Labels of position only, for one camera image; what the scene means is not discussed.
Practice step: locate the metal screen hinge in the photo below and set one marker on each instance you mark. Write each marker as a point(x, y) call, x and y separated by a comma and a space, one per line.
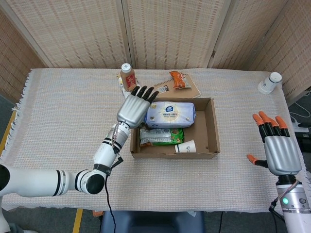
point(213, 54)

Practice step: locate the orange snack packet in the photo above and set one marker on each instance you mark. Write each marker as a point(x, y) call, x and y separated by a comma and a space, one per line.
point(179, 80)

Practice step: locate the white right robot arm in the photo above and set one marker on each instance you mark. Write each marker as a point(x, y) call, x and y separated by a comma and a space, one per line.
point(295, 211)

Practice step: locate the white woven tablecloth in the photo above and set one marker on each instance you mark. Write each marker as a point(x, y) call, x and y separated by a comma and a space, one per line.
point(194, 184)

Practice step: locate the green snack packet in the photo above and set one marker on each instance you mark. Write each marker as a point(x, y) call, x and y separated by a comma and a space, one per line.
point(175, 137)

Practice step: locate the white paper cup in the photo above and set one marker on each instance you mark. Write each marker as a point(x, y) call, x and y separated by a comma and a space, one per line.
point(185, 146)

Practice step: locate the open brown cardboard box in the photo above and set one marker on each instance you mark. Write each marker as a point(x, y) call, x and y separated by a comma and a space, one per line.
point(206, 126)

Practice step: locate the brown kraft spiral notebook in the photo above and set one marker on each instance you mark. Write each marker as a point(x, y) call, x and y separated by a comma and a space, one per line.
point(187, 93)

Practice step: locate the dark blue chair seat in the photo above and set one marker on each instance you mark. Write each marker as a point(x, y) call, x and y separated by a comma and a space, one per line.
point(158, 223)

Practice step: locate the white snack package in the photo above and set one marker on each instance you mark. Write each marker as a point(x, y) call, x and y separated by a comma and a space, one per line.
point(121, 87)

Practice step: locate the pale blue wet wipes pack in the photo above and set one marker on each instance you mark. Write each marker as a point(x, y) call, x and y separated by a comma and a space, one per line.
point(170, 115)

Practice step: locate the silver right hand orange fingertips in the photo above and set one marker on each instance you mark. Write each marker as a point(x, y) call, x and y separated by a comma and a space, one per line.
point(281, 154)

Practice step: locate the woven folding screen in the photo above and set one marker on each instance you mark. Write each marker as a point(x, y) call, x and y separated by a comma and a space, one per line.
point(73, 31)

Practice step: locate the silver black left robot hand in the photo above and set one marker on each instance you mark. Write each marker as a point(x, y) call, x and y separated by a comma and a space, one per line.
point(132, 109)

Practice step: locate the white power strip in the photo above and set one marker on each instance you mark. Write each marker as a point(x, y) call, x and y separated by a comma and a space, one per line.
point(297, 126)

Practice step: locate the milk tea bottle red label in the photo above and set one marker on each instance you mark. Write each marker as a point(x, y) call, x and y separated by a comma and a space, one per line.
point(128, 80)

